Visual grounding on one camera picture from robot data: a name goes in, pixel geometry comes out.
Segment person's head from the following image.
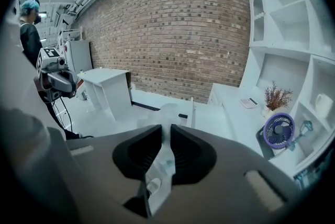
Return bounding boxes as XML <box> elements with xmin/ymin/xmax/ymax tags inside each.
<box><xmin>20</xmin><ymin>0</ymin><xmax>42</xmax><ymax>26</ymax></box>

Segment pink and white box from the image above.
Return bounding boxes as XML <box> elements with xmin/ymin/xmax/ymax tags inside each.
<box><xmin>239</xmin><ymin>97</ymin><xmax>260</xmax><ymax>110</ymax></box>

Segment white cabinet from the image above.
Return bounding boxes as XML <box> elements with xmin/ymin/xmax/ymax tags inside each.
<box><xmin>64</xmin><ymin>39</ymin><xmax>94</xmax><ymax>75</ymax></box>

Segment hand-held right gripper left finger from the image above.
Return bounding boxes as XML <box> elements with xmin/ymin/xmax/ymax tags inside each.
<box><xmin>112</xmin><ymin>124</ymin><xmax>163</xmax><ymax>180</ymax></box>

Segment white drawer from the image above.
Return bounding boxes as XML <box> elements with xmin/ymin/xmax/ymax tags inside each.
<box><xmin>157</xmin><ymin>96</ymin><xmax>235</xmax><ymax>141</ymax></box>

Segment dried plant in white vase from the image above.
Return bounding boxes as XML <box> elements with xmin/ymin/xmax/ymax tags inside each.
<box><xmin>261</xmin><ymin>81</ymin><xmax>294</xmax><ymax>119</ymax></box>

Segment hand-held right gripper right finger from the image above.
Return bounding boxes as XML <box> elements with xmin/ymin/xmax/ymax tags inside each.
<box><xmin>170</xmin><ymin>125</ymin><xmax>218</xmax><ymax>186</ymax></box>

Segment black cables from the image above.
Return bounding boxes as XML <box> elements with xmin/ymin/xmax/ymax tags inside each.
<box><xmin>50</xmin><ymin>96</ymin><xmax>94</xmax><ymax>139</ymax></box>

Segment person's torso in black top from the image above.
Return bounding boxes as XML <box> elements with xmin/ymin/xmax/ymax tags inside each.
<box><xmin>19</xmin><ymin>21</ymin><xmax>44</xmax><ymax>68</ymax></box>

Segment white rack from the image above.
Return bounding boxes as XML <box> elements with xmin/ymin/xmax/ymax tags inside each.
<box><xmin>57</xmin><ymin>25</ymin><xmax>85</xmax><ymax>44</ymax></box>

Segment purple desk fan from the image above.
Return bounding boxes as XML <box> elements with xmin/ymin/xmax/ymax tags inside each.
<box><xmin>262</xmin><ymin>112</ymin><xmax>297</xmax><ymax>157</ymax></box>

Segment white desk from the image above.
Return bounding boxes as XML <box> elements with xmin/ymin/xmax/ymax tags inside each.
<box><xmin>77</xmin><ymin>68</ymin><xmax>133</xmax><ymax>121</ymax></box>

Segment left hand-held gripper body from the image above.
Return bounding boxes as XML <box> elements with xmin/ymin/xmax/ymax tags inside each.
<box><xmin>35</xmin><ymin>47</ymin><xmax>79</xmax><ymax>103</ymax></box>

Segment clear plastic item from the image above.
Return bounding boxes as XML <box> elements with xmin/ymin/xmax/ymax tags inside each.
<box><xmin>142</xmin><ymin>103</ymin><xmax>196</xmax><ymax>219</ymax></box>

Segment white jug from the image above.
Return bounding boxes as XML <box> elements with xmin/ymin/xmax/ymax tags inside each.
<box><xmin>313</xmin><ymin>93</ymin><xmax>334</xmax><ymax>119</ymax></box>

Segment teal glass ornament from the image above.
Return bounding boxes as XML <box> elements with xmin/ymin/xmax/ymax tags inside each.
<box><xmin>287</xmin><ymin>119</ymin><xmax>314</xmax><ymax>152</ymax></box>

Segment blue hair cap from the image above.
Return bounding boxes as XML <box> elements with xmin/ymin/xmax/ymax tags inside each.
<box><xmin>20</xmin><ymin>0</ymin><xmax>40</xmax><ymax>9</ymax></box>

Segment white shelf unit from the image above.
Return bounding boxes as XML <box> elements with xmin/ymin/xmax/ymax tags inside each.
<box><xmin>239</xmin><ymin>0</ymin><xmax>335</xmax><ymax>179</ymax></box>

